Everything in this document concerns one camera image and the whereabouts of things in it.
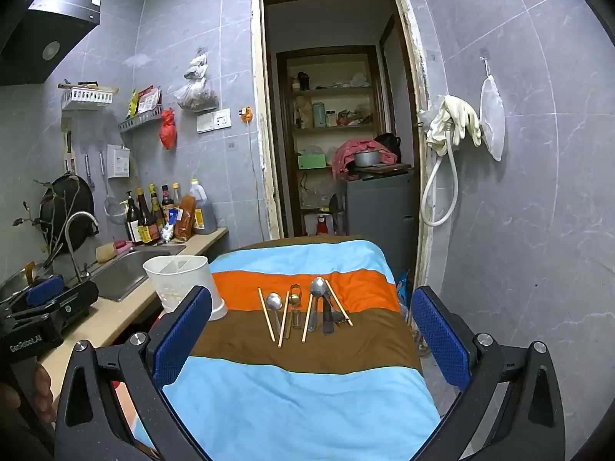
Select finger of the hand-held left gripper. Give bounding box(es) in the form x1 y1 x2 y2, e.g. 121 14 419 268
48 281 99 330
7 274 65 315

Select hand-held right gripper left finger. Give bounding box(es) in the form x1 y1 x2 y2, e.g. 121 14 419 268
54 285 214 461

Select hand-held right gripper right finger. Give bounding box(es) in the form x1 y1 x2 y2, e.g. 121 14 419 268
411 285 567 461

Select white plastic utensil holder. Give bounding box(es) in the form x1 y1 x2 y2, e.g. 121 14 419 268
143 255 228 322

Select round steel spoon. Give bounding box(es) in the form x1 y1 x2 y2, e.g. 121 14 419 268
266 293 284 339

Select steel fork ornate handle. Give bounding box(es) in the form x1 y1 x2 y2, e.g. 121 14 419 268
323 289 336 336

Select flat-handled steel spoon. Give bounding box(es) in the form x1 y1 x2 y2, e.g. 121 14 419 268
307 277 326 333

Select person's left hand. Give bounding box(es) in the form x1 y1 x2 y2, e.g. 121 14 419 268
19 364 56 424

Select chrome faucet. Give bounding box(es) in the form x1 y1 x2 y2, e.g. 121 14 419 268
64 211 100 282

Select steel sink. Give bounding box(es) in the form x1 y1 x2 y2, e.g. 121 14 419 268
89 245 186 302

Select dried plant branch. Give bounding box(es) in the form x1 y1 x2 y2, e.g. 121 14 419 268
12 177 80 270

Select black wok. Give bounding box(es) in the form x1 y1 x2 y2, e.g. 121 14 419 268
38 173 95 250

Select dark pump bottle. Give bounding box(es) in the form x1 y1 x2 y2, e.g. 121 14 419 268
125 191 143 243

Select metal strainer ladle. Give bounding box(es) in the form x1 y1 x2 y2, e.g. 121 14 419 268
99 151 128 226

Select peach and red cloth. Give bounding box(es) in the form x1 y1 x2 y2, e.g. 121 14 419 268
113 379 161 457

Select soy sauce bottle yellow label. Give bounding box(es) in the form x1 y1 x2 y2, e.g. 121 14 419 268
136 187 158 245

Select orange seasoning packet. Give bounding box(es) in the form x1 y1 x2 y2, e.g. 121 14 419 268
174 195 197 241

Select large oil jug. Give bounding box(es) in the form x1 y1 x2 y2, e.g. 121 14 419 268
188 179 218 235

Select striped blue orange brown cloth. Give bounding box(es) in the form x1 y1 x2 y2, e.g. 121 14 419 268
132 235 443 461

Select grey cabinet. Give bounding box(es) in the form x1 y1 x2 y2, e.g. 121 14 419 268
345 168 416 279

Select hanging kitchen knife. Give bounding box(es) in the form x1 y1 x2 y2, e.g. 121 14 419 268
62 118 78 174

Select wooden board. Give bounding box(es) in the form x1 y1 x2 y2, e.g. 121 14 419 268
353 163 413 176

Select red plastic bag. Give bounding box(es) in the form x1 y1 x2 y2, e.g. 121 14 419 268
160 108 178 151

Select black bag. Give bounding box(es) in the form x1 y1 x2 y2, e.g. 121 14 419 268
374 132 402 164

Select red snack packet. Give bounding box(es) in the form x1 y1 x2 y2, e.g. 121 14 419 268
138 85 161 113

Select cream rubber gloves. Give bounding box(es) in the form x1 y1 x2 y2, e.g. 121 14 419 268
418 95 482 157

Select clear bag of dried goods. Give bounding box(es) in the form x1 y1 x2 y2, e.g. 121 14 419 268
173 77 219 112

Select white mesh bag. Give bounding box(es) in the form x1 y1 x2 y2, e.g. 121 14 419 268
479 56 506 161

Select wooden shelf unit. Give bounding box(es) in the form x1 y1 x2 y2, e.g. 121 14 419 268
276 45 385 237

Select white plastic bag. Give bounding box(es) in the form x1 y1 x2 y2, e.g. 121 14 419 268
185 49 211 80

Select black range hood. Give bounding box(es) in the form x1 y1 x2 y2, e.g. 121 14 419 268
0 0 101 87

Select white wall-mounted box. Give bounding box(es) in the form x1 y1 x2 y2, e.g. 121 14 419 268
106 144 131 179

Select white hose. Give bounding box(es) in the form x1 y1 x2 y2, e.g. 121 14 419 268
419 120 459 227

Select metal wall shelf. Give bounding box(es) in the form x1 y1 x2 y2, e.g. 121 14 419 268
118 106 164 134

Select white wall basket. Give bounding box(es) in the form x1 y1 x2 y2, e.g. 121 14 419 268
61 87 115 110

